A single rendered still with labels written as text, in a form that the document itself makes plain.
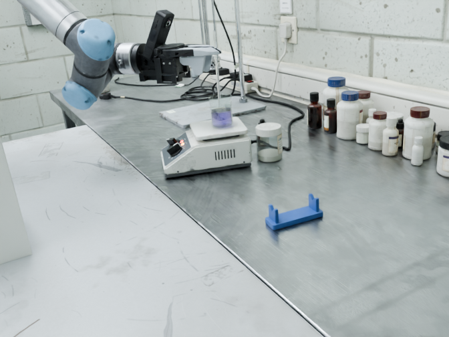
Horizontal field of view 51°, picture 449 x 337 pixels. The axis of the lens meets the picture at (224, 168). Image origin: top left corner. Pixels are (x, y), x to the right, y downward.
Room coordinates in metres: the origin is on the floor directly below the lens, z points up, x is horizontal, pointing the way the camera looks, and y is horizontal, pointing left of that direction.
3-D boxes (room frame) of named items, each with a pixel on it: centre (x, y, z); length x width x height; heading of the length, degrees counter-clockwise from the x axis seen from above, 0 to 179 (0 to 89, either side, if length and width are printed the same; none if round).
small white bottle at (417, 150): (0.93, -0.41, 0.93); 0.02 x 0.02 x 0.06
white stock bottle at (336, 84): (1.25, -0.32, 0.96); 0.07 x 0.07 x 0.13
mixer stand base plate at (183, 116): (1.50, 0.02, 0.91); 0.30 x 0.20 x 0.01; 117
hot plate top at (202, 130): (1.05, 0.01, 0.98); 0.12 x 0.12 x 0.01; 9
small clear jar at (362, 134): (1.09, -0.35, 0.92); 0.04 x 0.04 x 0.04
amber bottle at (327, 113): (1.19, -0.29, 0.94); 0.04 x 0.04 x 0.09
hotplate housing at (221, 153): (1.05, 0.03, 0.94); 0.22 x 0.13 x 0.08; 99
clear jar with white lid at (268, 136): (1.04, -0.11, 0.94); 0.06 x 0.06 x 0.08
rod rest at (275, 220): (0.73, -0.11, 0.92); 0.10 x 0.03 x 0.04; 110
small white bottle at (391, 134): (1.00, -0.38, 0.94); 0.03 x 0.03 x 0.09
